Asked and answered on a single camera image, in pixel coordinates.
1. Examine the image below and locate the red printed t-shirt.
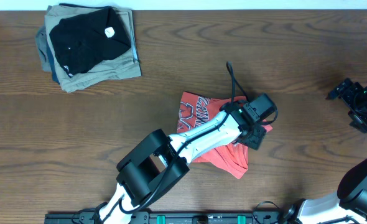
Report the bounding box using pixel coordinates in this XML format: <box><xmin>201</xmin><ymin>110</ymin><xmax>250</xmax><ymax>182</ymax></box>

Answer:
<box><xmin>176</xmin><ymin>91</ymin><xmax>273</xmax><ymax>180</ymax></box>

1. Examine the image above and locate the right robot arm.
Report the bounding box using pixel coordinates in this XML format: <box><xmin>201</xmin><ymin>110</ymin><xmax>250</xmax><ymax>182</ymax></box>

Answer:
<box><xmin>277</xmin><ymin>78</ymin><xmax>367</xmax><ymax>223</ymax></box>

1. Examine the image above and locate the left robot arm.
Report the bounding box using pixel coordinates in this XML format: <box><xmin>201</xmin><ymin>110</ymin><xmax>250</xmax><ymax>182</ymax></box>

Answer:
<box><xmin>94</xmin><ymin>94</ymin><xmax>277</xmax><ymax>223</ymax></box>

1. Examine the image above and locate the khaki folded garment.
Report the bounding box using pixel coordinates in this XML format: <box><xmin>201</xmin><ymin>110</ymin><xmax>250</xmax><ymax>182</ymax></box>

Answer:
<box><xmin>44</xmin><ymin>4</ymin><xmax>141</xmax><ymax>93</ymax></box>

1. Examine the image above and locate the black folded shirt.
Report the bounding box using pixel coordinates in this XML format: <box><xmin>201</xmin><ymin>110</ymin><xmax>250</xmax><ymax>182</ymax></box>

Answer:
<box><xmin>50</xmin><ymin>7</ymin><xmax>131</xmax><ymax>77</ymax></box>

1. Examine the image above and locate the grey folded garment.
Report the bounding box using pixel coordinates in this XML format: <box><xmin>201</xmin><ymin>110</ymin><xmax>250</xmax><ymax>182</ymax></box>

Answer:
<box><xmin>35</xmin><ymin>26</ymin><xmax>51</xmax><ymax>72</ymax></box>

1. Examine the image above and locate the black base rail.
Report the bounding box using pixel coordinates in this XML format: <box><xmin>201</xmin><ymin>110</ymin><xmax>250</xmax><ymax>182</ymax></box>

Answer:
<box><xmin>44</xmin><ymin>212</ymin><xmax>280</xmax><ymax>224</ymax></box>

